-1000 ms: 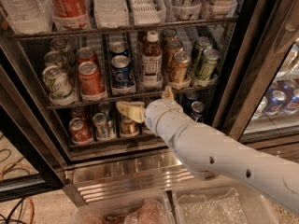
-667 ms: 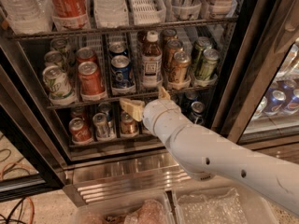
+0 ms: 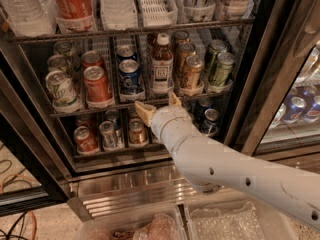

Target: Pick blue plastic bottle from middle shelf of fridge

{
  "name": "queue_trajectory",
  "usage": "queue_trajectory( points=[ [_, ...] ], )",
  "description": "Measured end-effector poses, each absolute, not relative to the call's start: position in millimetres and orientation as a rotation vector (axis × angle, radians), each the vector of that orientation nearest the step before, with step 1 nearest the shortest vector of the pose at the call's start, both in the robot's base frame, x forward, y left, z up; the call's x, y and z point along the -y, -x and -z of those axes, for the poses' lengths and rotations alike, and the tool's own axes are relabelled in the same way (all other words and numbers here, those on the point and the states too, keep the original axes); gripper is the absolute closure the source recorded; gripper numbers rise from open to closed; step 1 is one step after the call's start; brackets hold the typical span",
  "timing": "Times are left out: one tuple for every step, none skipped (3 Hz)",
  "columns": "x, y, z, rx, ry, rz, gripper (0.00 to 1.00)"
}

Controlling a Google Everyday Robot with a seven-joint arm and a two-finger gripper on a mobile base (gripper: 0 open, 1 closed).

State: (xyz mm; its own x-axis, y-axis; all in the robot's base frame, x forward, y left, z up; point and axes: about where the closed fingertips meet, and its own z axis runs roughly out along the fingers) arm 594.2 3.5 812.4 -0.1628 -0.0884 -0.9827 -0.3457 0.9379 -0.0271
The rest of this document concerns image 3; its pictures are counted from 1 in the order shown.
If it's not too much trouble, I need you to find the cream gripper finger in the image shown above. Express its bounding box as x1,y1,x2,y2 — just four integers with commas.
168,92,182,107
134,101,156,127

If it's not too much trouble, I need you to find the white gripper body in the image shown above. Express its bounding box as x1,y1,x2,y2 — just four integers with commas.
151,105,195,141

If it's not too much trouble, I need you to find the brown tea bottle white cap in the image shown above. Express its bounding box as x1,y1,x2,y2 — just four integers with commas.
151,33,174,94

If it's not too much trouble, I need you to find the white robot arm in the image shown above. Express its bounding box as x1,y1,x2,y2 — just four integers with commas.
134,93,320,231

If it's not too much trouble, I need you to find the steel fridge base grille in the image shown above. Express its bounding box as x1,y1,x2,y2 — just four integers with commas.
67,152,320,222

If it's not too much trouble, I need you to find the empty white shelf tray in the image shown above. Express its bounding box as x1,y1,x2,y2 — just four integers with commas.
138,0,178,27

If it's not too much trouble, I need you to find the glass fridge door right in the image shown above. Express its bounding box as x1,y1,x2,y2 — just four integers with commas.
224,0,320,160

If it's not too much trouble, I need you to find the clear bottle red label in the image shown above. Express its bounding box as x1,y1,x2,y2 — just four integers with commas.
100,0,138,30

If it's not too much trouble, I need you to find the white label bottle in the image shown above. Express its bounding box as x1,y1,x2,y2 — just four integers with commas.
215,0,250,21

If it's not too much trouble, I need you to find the red coca-cola bottle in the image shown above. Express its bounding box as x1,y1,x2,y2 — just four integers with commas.
55,0,96,34

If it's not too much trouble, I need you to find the clear water bottle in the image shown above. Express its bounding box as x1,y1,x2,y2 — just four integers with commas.
0,0,56,37

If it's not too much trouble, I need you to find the bottom gold can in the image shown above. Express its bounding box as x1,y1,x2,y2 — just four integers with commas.
129,119,148,147

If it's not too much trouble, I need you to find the bottom blue can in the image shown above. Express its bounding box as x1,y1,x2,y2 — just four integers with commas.
200,108,219,137

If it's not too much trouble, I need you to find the front blue pepsi can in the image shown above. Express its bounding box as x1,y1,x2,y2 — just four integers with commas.
119,59,145,101

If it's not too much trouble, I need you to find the blue pepsi can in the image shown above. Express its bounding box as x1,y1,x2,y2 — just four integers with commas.
116,45,137,62
119,59,145,101

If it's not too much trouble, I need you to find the front gold soda can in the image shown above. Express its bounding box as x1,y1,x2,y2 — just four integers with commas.
180,55,204,96

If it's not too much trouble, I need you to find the gold soda can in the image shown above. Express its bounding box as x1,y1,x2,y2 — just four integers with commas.
175,42,197,78
180,55,204,96

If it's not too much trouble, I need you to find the bottom silver can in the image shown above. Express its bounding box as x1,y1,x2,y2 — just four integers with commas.
99,121,123,151

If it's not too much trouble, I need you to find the front red soda can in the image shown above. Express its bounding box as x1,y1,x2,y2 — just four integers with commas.
83,66,113,108

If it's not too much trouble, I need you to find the red soda can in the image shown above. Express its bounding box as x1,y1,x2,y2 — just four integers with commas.
73,126,99,155
83,66,113,108
81,50,105,69

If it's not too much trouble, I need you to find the rear gold soda can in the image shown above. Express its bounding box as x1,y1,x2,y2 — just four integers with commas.
175,42,197,78

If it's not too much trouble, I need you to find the rear blue pepsi can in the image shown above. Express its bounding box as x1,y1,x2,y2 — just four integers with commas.
116,45,137,62

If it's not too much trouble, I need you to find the front green ginger ale can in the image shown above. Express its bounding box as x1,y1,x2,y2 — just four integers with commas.
208,52,235,92

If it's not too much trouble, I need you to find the green ginger ale can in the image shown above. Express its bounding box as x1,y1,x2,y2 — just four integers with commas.
205,39,228,75
208,52,235,92

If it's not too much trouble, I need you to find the bottom red soda can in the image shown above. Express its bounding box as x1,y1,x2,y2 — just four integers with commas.
73,126,99,155

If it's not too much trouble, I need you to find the rear green ginger ale can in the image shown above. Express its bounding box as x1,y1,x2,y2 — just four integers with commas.
205,39,228,75

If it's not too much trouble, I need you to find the rear red soda can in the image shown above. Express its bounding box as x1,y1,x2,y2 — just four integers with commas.
81,50,105,69

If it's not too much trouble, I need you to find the front green 7up can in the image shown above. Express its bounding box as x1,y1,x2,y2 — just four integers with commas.
45,70,82,113

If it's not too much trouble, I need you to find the left clear plastic bin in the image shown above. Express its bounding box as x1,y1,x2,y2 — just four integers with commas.
73,203,187,240

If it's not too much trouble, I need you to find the clear plastic bin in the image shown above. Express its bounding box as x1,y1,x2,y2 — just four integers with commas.
184,198,298,240
73,203,187,240

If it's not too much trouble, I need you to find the striped tall can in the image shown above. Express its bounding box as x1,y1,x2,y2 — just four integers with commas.
183,0,215,22

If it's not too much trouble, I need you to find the middle 7up can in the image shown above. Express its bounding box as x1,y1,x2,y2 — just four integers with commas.
47,54,70,75

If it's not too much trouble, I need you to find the right clear plastic bin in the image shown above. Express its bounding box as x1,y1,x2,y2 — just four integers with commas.
184,198,298,240

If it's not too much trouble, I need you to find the orange cable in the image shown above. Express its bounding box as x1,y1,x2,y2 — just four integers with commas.
0,172,38,240

